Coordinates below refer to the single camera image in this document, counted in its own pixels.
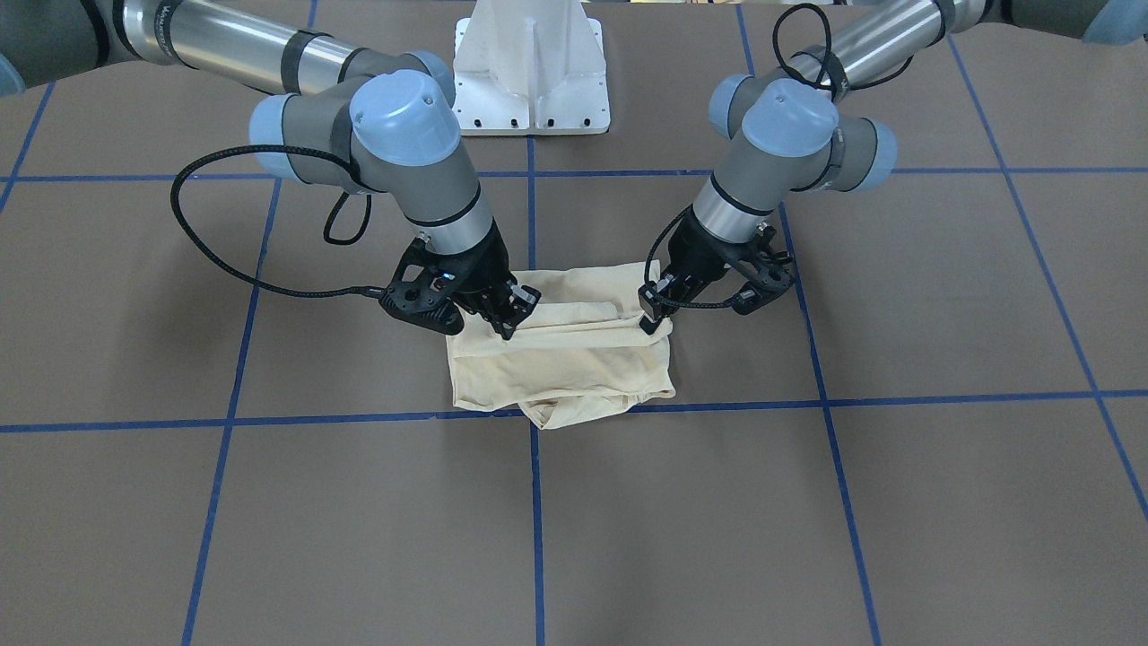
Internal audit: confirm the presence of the beige long-sleeve printed shirt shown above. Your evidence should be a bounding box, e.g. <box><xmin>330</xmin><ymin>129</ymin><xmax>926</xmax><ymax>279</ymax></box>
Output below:
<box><xmin>447</xmin><ymin>262</ymin><xmax>676</xmax><ymax>430</ymax></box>

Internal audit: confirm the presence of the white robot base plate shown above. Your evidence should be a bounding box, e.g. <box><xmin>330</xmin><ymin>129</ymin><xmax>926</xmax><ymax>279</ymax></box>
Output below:
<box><xmin>452</xmin><ymin>1</ymin><xmax>612</xmax><ymax>137</ymax></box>

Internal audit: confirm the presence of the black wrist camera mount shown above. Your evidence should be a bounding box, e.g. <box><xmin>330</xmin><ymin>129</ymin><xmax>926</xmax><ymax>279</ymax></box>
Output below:
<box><xmin>730</xmin><ymin>223</ymin><xmax>796</xmax><ymax>316</ymax></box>
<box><xmin>378</xmin><ymin>239</ymin><xmax>464</xmax><ymax>336</ymax></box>

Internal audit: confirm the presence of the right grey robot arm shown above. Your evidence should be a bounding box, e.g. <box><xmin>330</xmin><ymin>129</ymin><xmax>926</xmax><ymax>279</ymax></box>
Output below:
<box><xmin>1</xmin><ymin>1</ymin><xmax>541</xmax><ymax>338</ymax></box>

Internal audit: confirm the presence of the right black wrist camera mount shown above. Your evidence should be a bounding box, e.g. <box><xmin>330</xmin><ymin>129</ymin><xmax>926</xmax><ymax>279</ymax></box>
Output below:
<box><xmin>378</xmin><ymin>239</ymin><xmax>464</xmax><ymax>336</ymax></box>

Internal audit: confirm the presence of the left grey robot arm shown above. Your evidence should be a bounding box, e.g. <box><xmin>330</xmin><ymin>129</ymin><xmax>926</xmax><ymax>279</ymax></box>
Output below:
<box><xmin>637</xmin><ymin>1</ymin><xmax>1145</xmax><ymax>334</ymax></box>

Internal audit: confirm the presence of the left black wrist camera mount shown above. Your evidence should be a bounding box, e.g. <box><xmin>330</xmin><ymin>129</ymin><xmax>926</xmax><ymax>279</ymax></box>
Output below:
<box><xmin>730</xmin><ymin>223</ymin><xmax>796</xmax><ymax>316</ymax></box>

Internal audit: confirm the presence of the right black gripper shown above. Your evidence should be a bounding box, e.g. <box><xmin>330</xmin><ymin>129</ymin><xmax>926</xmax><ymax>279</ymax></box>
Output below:
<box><xmin>436</xmin><ymin>223</ymin><xmax>542</xmax><ymax>340</ymax></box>

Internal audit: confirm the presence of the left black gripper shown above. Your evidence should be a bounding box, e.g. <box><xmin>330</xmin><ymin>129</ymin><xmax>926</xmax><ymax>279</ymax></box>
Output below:
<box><xmin>637</xmin><ymin>210</ymin><xmax>761</xmax><ymax>336</ymax></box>

